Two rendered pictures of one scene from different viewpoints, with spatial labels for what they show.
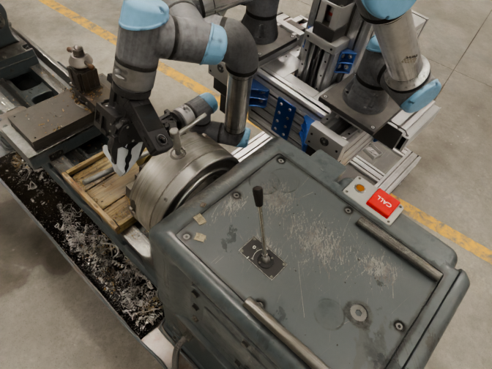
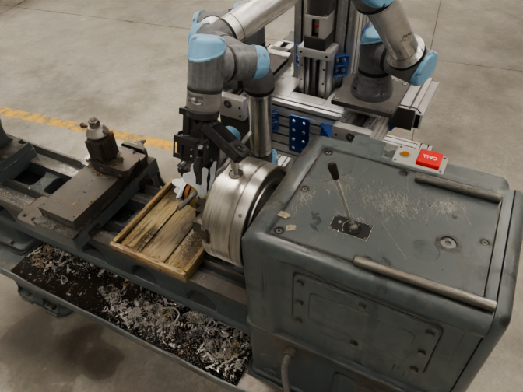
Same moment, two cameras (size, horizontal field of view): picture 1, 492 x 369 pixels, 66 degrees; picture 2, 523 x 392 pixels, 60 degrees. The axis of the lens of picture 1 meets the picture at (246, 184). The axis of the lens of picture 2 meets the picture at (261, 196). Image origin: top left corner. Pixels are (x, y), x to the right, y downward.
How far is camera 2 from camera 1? 0.37 m
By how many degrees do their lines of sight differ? 9
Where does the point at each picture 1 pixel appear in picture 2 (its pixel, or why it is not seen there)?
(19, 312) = not seen: outside the picture
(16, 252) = (49, 371)
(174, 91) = (159, 159)
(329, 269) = (409, 219)
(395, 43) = (392, 26)
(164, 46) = (228, 68)
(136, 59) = (209, 84)
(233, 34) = not seen: hidden behind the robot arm
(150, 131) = (229, 142)
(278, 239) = (356, 210)
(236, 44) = not seen: hidden behind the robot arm
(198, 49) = (250, 65)
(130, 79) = (206, 103)
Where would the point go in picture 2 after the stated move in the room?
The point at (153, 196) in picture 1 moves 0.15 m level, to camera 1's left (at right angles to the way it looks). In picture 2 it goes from (226, 217) to (169, 224)
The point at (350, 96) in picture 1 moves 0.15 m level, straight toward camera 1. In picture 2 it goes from (359, 90) to (360, 114)
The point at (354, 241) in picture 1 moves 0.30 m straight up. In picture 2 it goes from (419, 194) to (451, 85)
